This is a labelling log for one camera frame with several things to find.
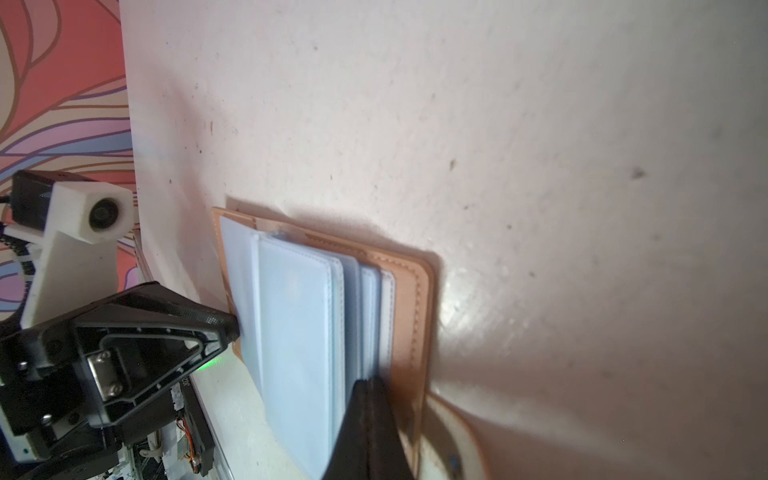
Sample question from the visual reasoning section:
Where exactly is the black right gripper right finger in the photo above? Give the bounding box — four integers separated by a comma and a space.
370, 377, 413, 479

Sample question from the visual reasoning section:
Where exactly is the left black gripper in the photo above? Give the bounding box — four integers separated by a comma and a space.
1, 281, 239, 462

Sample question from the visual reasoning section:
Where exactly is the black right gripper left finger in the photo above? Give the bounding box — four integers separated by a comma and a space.
323, 380, 371, 480

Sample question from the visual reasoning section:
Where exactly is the tan leather card holder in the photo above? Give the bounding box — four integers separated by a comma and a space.
211, 205, 487, 480

